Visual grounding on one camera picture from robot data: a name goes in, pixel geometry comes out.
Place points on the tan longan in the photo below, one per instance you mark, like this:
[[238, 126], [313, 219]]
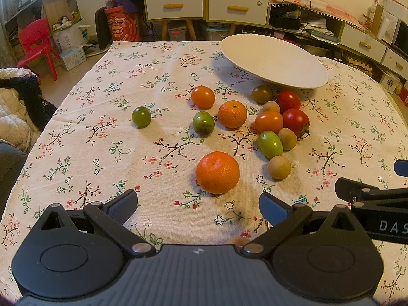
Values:
[[271, 106], [279, 168], [288, 139]]

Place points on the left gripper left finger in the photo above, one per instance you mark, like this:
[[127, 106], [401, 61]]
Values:
[[109, 218]]

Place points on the large front orange mandarin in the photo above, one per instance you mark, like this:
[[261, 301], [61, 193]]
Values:
[[217, 173]]

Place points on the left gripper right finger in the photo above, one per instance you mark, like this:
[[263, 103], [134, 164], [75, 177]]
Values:
[[287, 221]]

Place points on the low white drawer console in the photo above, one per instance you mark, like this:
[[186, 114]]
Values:
[[349, 36]]

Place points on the bright green oval tomato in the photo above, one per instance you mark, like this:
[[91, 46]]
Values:
[[270, 144]]

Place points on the red tomato with stem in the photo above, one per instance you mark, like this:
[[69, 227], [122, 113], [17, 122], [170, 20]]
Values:
[[297, 121]]

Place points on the tan longan front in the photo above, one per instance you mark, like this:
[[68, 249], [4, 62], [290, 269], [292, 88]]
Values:
[[279, 168]]

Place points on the yellow white drawer cabinet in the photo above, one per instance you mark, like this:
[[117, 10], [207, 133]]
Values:
[[233, 12]]

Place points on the white fluted fruit plate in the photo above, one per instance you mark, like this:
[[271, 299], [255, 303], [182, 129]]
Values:
[[275, 61]]

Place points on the small dark green tomato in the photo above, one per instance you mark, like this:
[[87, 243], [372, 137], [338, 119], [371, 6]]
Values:
[[141, 117]]

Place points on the orange red printed bag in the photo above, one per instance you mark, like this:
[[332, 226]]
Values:
[[123, 26]]

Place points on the orange tomato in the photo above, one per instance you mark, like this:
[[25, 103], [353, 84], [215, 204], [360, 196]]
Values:
[[203, 97], [269, 121]]

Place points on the red plastic chair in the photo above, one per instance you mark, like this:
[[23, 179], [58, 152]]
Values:
[[35, 40]]

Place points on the brownish olive tomato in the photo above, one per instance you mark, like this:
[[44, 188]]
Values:
[[262, 94]]

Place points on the white tissue box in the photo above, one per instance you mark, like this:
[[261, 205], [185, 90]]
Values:
[[73, 57]]

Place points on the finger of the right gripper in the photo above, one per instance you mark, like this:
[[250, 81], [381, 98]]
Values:
[[401, 168], [354, 191]]

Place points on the floral tablecloth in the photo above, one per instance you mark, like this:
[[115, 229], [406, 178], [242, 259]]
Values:
[[91, 150]]

